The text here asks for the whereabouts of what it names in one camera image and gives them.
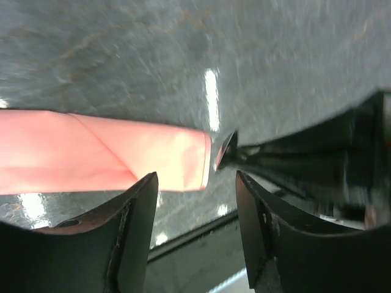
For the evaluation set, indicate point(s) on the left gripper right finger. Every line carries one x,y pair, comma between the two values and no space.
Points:
304,253

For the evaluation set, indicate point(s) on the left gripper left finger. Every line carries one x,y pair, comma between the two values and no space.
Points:
102,250

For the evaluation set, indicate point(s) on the light pink satin napkin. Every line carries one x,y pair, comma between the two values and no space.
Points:
44,152

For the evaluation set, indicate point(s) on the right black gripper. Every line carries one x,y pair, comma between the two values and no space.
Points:
349,134

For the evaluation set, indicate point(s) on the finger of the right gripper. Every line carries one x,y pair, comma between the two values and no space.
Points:
324,179

